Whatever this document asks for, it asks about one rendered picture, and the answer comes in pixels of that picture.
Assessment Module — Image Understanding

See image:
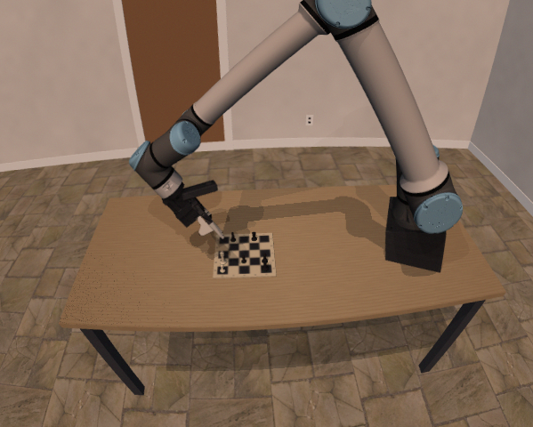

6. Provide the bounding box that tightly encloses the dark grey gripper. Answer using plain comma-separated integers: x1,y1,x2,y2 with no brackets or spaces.
162,182,223,238

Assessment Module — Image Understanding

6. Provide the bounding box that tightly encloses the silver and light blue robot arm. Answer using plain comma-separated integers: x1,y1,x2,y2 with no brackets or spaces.
129,0,463,234

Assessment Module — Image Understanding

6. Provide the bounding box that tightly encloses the black and tan chessboard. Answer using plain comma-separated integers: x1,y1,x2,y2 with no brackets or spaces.
213,233,276,278

